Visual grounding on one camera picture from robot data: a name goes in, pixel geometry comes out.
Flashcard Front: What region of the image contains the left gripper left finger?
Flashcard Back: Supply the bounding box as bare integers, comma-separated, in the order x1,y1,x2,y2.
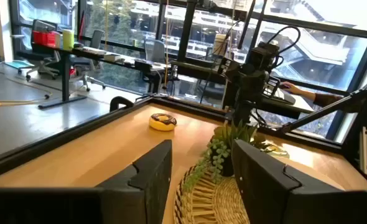
95,139,174,224

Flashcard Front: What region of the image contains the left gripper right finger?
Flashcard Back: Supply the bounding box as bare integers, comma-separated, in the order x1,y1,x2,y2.
231,138,343,224

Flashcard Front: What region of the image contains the mint iced donut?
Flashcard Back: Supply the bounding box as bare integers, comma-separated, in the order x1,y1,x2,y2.
262,143,290,159

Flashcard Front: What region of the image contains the yellow donut with chocolate icing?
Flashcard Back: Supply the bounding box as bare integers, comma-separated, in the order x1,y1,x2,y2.
148,113,177,132

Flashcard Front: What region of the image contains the person's forearm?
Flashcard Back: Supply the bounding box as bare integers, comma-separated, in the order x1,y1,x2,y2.
301,89,346,108

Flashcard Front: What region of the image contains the black computer keyboard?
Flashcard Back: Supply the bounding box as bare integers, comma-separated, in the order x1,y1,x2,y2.
263,85,297,106

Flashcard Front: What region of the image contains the round woven straw placemat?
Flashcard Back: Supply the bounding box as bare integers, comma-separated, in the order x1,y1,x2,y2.
173,164,251,224

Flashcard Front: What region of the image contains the person's hand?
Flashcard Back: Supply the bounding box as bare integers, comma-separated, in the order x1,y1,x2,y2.
279,81,305,96

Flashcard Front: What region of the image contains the grey desk with keyboard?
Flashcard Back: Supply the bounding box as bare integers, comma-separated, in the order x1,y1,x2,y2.
257,93,315,121

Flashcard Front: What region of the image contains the grey office chair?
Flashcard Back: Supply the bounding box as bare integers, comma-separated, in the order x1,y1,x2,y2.
143,38,167,63
73,29,107,92

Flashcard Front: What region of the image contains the silver aluminium profile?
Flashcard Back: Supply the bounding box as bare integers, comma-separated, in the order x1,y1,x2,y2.
358,126,367,177

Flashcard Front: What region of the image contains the long black office desk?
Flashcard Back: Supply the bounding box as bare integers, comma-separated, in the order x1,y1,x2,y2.
30,42,172,110

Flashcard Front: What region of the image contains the yellow-green cylinder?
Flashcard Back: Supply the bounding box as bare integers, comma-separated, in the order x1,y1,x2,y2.
62,29,75,51

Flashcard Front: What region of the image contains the teal flat board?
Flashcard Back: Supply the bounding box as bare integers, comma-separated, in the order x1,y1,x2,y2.
4,59,35,70

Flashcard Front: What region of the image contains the red box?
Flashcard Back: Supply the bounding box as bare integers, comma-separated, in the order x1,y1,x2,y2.
32,30,58,49

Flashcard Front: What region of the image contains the black office chair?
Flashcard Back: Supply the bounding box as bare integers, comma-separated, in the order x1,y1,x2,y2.
17,19,62,82

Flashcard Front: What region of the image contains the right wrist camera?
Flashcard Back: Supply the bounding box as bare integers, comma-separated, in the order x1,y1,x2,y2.
248,42,280,71

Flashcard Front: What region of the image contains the black frame handle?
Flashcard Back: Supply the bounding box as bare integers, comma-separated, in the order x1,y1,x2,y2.
109,96,135,113

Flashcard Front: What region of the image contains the black aluminium table frame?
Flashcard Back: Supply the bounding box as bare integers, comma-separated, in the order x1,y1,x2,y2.
0,67,367,187

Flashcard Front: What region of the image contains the yellow floor cable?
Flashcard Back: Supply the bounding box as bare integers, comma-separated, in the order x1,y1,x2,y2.
0,88,52,109

